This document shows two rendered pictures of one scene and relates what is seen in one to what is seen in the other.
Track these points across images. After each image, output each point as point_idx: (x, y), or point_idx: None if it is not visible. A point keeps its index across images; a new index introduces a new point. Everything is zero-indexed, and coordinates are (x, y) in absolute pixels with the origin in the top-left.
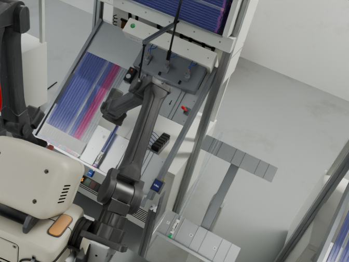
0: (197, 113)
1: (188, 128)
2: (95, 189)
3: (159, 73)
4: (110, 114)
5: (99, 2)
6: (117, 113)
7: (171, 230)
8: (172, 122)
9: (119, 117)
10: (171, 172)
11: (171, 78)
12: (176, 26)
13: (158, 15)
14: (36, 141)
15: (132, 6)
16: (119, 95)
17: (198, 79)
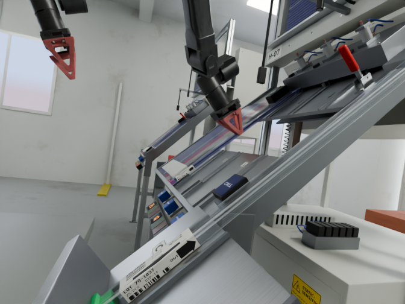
0: (400, 98)
1: (370, 114)
2: (152, 218)
3: (314, 64)
4: (193, 57)
5: (272, 69)
6: (190, 29)
7: (132, 271)
8: (378, 239)
9: (200, 50)
10: (339, 276)
11: (335, 59)
12: (352, 11)
13: (326, 22)
14: (56, 22)
15: (298, 40)
16: (225, 58)
17: (395, 31)
